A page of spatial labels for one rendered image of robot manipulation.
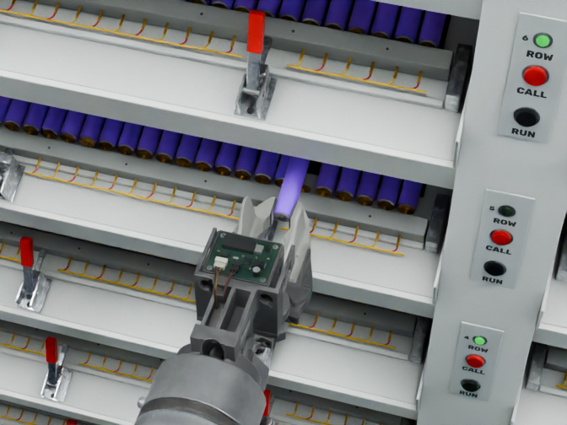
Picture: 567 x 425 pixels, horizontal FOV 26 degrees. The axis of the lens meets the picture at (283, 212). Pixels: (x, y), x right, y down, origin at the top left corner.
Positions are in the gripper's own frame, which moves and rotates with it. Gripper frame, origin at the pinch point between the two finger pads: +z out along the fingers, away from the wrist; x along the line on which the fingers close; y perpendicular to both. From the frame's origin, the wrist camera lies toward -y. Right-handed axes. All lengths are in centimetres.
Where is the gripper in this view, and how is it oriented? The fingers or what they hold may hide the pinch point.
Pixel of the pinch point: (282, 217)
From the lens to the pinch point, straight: 111.5
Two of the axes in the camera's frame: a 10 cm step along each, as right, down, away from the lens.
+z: 2.7, -7.2, 6.4
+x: -9.6, -2.1, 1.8
